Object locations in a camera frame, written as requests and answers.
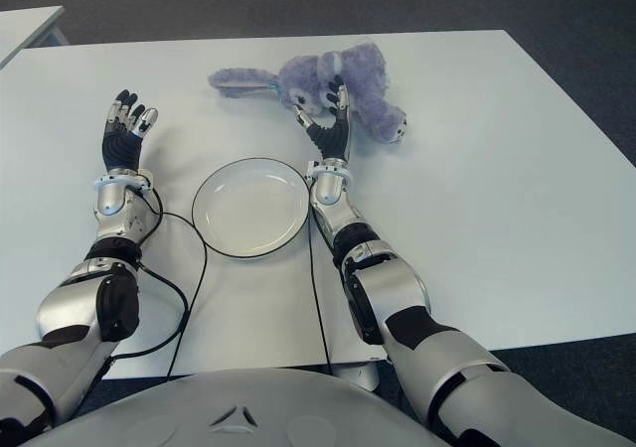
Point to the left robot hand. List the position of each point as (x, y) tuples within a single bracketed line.
[(119, 144)]

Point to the white side table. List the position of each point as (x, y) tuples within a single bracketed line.
[(25, 30)]

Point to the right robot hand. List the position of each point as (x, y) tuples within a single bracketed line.
[(333, 139)]

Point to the silver robot torso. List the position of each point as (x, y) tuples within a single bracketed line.
[(298, 407)]

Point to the white plate black rim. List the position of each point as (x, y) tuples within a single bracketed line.
[(248, 208)]

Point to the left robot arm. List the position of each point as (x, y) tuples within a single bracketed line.
[(114, 208)]

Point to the white table leg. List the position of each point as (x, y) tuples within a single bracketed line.
[(360, 375)]

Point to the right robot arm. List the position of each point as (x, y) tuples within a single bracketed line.
[(397, 288)]

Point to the purple plush rabbit doll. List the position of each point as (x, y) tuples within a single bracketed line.
[(363, 79)]

